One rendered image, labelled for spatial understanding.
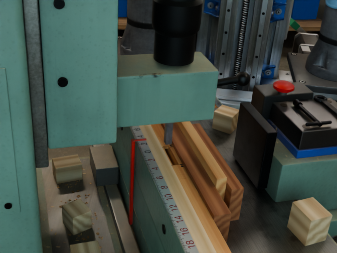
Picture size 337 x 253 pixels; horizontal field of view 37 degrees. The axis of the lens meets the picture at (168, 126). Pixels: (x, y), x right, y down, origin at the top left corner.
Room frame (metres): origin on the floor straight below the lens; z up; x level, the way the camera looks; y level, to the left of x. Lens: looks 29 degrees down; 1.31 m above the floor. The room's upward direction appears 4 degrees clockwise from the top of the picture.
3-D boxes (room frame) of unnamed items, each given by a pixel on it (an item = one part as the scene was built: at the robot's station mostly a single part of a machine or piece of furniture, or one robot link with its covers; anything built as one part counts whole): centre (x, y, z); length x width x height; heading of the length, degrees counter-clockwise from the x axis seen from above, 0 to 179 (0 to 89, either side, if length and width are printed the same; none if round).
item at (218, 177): (0.62, -0.04, 0.93); 0.22 x 0.01 x 0.06; 18
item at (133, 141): (0.58, 0.04, 0.89); 0.02 x 0.01 x 0.14; 108
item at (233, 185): (0.58, -0.06, 0.93); 0.17 x 0.02 x 0.05; 18
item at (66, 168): (0.71, 0.17, 0.82); 0.04 x 0.03 x 0.03; 114
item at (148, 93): (0.59, 0.02, 1.03); 0.14 x 0.07 x 0.09; 108
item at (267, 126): (0.62, -0.15, 0.95); 0.09 x 0.07 x 0.09; 18
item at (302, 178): (0.63, -0.19, 0.92); 0.15 x 0.13 x 0.09; 18
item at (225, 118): (0.74, -0.10, 0.92); 0.03 x 0.03 x 0.03; 61
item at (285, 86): (0.66, -0.16, 1.02); 0.03 x 0.03 x 0.01
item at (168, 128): (0.60, 0.00, 0.97); 0.01 x 0.01 x 0.05; 18
